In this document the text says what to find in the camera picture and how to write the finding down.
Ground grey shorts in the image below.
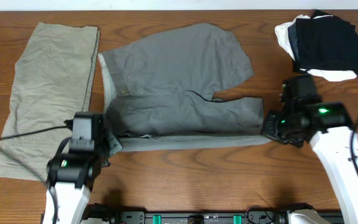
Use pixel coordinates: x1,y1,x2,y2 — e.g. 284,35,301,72
98,23,267,152

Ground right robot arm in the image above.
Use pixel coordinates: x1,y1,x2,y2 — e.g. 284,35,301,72
261,102,358,223

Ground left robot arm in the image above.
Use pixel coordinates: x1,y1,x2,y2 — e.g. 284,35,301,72
41,130,122,224

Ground khaki folded shorts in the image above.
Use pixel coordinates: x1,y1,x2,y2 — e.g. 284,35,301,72
0,22,100,177

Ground black garment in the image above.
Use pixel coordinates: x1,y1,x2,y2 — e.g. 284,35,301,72
287,10,358,76

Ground white garment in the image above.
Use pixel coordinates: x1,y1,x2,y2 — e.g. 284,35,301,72
275,14,357,82

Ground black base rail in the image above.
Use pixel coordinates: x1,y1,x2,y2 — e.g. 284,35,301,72
81,203,345,224

